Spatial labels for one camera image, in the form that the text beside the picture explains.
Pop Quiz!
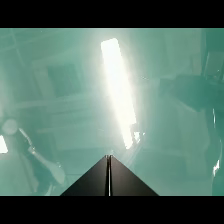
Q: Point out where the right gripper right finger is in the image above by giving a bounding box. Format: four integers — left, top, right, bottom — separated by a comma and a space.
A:
109, 154, 160, 197

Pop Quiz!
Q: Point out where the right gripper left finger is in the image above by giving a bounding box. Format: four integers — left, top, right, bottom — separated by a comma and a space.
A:
60, 154, 110, 197

